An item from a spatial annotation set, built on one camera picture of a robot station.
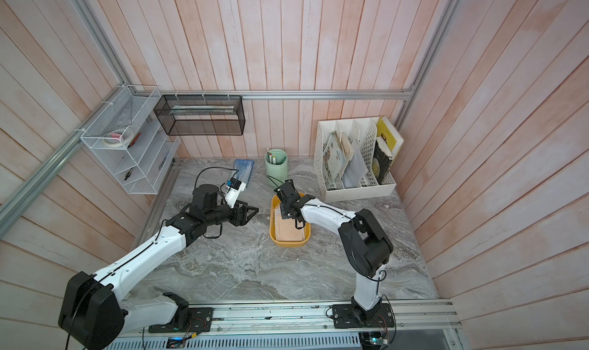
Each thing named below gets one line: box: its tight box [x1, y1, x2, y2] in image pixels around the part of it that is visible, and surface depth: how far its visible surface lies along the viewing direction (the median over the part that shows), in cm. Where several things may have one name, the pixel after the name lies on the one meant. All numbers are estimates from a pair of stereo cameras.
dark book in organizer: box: [371, 139, 393, 185], surface depth 102 cm
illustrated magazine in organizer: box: [322, 131, 346, 191], surface depth 103 cm
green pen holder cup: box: [264, 148, 289, 187], surface depth 106 cm
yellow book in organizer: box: [376, 116, 405, 158], surface depth 97 cm
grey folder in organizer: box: [342, 140, 368, 189], surface depth 101 cm
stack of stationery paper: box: [274, 207, 306, 242], surface depth 94 cm
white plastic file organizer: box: [313, 117, 397, 203], surface depth 103 cm
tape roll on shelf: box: [102, 138, 124, 148], surface depth 74 cm
